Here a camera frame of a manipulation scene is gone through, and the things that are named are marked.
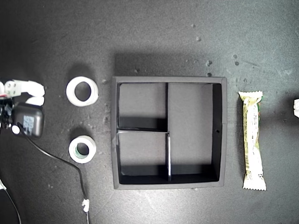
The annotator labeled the snack bar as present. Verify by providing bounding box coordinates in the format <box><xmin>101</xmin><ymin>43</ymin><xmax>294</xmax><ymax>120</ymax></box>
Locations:
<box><xmin>237</xmin><ymin>91</ymin><xmax>267</xmax><ymax>192</ymax></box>

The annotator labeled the white tape roll green core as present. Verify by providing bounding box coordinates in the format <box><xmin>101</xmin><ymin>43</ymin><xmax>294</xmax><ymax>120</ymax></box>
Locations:
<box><xmin>68</xmin><ymin>135</ymin><xmax>97</xmax><ymax>164</ymax></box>

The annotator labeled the black tray with wells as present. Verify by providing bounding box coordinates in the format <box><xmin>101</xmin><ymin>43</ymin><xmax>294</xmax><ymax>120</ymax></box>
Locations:
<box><xmin>111</xmin><ymin>76</ymin><xmax>228</xmax><ymax>190</ymax></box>

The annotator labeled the black pad with white edge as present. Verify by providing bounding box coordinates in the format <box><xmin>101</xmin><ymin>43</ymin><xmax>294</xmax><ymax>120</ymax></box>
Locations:
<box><xmin>0</xmin><ymin>178</ymin><xmax>21</xmax><ymax>224</ymax></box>

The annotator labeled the black camera cable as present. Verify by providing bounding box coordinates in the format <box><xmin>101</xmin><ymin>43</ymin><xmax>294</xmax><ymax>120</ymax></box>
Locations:
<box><xmin>17</xmin><ymin>123</ymin><xmax>91</xmax><ymax>224</ymax></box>

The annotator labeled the white cable tie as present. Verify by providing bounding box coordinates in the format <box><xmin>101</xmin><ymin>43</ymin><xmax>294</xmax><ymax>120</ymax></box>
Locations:
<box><xmin>81</xmin><ymin>198</ymin><xmax>91</xmax><ymax>212</ymax></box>

